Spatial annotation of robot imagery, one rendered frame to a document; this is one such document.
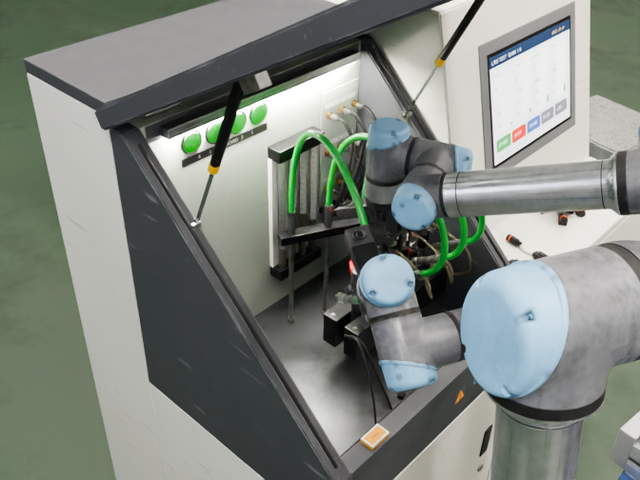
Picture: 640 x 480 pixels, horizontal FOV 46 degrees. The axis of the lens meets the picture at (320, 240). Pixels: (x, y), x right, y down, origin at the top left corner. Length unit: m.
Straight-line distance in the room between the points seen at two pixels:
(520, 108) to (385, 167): 0.71
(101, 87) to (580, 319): 1.02
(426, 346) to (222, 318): 0.45
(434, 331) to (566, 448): 0.35
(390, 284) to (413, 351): 0.10
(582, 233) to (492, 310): 1.37
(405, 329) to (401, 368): 0.05
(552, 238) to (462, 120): 0.42
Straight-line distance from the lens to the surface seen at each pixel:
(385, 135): 1.35
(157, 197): 1.37
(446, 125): 1.75
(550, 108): 2.15
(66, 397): 2.94
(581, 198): 1.17
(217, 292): 1.35
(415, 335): 1.06
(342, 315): 1.67
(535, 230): 2.02
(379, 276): 1.04
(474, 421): 1.87
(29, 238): 3.77
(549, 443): 0.77
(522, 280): 0.68
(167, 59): 1.56
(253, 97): 1.53
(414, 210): 1.22
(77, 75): 1.51
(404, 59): 1.77
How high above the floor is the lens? 2.09
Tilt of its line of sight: 36 degrees down
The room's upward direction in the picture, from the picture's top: 2 degrees clockwise
